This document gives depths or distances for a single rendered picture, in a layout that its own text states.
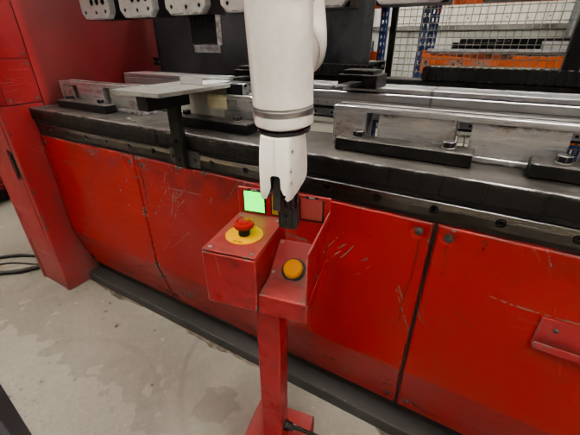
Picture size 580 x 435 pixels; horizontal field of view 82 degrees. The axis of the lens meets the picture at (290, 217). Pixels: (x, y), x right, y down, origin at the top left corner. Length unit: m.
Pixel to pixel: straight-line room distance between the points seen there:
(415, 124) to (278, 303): 0.50
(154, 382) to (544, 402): 1.18
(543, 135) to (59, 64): 1.72
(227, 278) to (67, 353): 1.16
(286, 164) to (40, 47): 1.45
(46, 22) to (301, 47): 1.48
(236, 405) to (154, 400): 0.29
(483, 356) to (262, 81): 0.78
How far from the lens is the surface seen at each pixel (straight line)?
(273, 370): 0.84
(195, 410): 1.34
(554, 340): 0.89
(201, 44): 1.13
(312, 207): 0.66
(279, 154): 0.46
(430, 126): 0.83
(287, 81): 0.44
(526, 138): 0.83
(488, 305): 0.85
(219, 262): 0.61
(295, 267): 0.64
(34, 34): 1.79
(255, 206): 0.70
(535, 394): 1.00
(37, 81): 1.78
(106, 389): 1.50
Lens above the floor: 1.10
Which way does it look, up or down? 28 degrees down
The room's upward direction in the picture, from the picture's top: straight up
